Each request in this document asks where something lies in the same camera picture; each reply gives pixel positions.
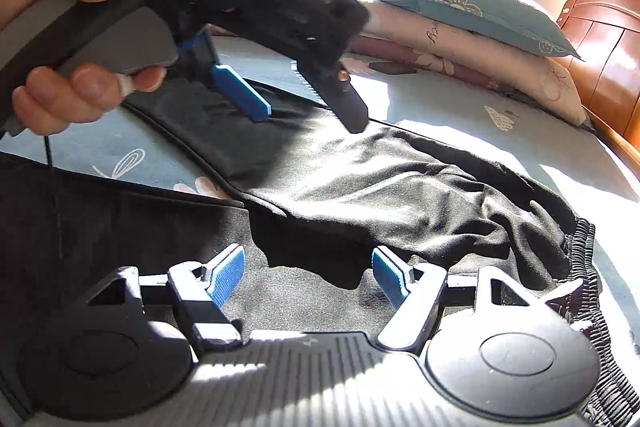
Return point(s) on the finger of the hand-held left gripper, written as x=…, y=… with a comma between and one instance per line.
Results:
x=340, y=97
x=245, y=94

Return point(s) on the small black flat object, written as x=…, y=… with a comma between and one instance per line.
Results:
x=392, y=68

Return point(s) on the blue floral bed sheet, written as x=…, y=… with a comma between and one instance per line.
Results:
x=500, y=147

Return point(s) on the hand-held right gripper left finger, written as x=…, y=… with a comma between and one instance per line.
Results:
x=227, y=274

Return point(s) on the blue floral pillow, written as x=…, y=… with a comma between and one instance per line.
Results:
x=465, y=7

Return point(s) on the black pants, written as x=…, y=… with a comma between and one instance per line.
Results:
x=350, y=187

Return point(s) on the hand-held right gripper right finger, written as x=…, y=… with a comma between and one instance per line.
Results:
x=392, y=274

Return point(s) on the wooden headboard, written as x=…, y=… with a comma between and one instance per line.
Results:
x=605, y=57

